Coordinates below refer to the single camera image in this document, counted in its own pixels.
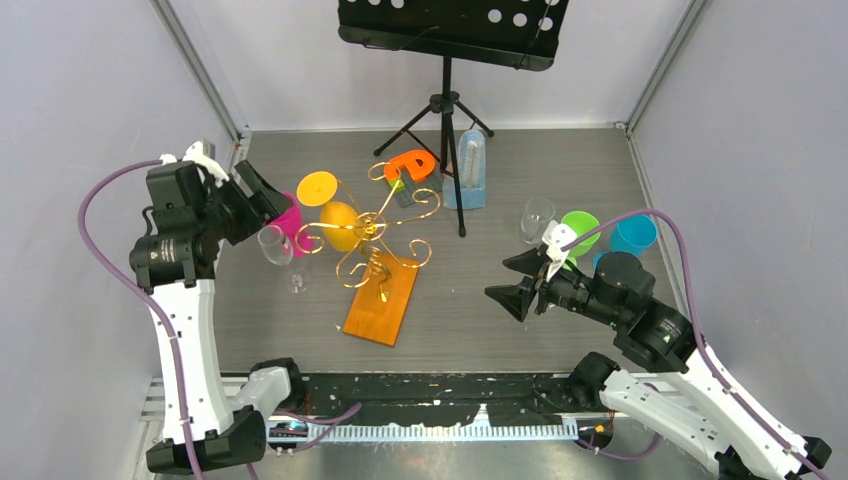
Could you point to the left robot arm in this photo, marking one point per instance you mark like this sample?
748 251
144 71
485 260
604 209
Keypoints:
194 210

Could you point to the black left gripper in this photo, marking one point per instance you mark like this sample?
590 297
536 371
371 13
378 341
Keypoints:
253 215

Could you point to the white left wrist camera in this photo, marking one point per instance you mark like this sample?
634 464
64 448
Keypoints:
199 153

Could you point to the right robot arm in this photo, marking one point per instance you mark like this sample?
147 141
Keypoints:
724 429

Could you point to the orange wine glass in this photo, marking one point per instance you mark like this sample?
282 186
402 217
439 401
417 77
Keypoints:
336 218

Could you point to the clear wine glass front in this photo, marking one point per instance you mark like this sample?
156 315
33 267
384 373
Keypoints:
537 213

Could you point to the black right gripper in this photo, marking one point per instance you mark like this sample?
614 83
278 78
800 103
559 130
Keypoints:
516 296

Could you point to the blue wine glass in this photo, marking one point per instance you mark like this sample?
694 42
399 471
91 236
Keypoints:
633 235

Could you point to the clear wine glass back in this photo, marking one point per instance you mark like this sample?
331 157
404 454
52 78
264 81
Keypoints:
279 250

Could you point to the green wine glass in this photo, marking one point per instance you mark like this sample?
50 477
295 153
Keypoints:
581 222

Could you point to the orange ring toy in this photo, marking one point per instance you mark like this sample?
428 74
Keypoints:
418 164

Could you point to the grey building plate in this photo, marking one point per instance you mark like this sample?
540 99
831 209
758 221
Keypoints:
407 192

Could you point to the gold wire wine glass rack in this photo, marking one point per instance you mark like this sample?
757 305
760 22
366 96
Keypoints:
382 281

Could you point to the black music stand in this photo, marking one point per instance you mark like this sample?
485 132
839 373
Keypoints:
521 35

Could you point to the clear wine glass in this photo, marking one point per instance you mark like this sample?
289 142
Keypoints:
537 213
279 250

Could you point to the pink wine glass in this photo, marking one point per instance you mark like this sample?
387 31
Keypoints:
290 223

